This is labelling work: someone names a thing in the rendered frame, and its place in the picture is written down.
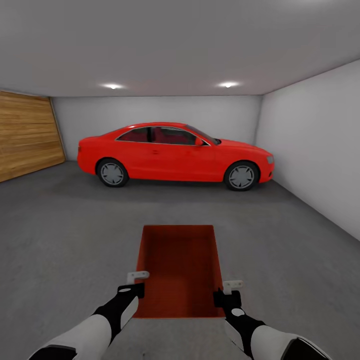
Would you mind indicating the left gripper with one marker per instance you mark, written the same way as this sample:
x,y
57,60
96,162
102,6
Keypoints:
x,y
139,289

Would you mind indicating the car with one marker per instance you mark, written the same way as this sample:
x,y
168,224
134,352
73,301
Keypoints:
x,y
172,151

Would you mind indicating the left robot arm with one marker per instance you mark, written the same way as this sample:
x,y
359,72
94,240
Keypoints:
x,y
90,339

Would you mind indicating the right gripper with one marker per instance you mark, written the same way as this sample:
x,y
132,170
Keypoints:
x,y
220,299

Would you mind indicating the garage door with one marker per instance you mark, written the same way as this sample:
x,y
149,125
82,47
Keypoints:
x,y
29,139

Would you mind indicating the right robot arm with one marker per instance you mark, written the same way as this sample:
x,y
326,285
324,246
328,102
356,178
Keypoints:
x,y
254,337

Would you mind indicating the storage box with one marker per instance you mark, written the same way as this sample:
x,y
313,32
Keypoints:
x,y
184,271

